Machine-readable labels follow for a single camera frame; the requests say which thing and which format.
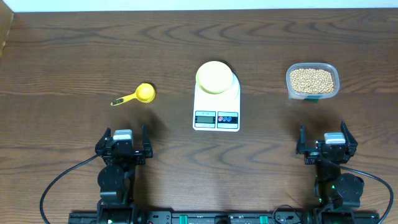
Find white digital kitchen scale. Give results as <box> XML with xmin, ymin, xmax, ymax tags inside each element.
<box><xmin>192</xmin><ymin>73</ymin><xmax>241</xmax><ymax>132</ymax></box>

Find yellow measuring scoop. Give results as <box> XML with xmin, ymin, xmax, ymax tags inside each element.
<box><xmin>111</xmin><ymin>83</ymin><xmax>156</xmax><ymax>106</ymax></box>

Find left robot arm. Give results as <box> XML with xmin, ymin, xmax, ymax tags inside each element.
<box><xmin>95</xmin><ymin>126</ymin><xmax>153</xmax><ymax>224</ymax></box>

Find pale yellow bowl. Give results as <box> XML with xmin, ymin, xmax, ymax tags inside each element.
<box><xmin>195</xmin><ymin>61</ymin><xmax>233</xmax><ymax>94</ymax></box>

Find clear plastic container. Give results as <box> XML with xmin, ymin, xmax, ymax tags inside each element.
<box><xmin>286</xmin><ymin>63</ymin><xmax>340</xmax><ymax>101</ymax></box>

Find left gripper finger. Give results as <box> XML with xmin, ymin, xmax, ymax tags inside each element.
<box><xmin>95</xmin><ymin>128</ymin><xmax>111</xmax><ymax>156</ymax></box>
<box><xmin>142</xmin><ymin>125</ymin><xmax>153</xmax><ymax>158</ymax></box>

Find soybeans in container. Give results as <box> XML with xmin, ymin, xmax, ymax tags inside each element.
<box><xmin>290</xmin><ymin>68</ymin><xmax>335</xmax><ymax>94</ymax></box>

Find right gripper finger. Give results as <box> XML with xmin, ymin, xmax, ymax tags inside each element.
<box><xmin>341</xmin><ymin>121</ymin><xmax>358</xmax><ymax>155</ymax></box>
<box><xmin>296</xmin><ymin>125</ymin><xmax>306</xmax><ymax>154</ymax></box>

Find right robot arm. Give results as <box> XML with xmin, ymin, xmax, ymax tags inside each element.
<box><xmin>296</xmin><ymin>122</ymin><xmax>364</xmax><ymax>223</ymax></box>

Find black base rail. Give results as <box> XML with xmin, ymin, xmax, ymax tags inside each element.
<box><xmin>67</xmin><ymin>208</ymin><xmax>381</xmax><ymax>224</ymax></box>

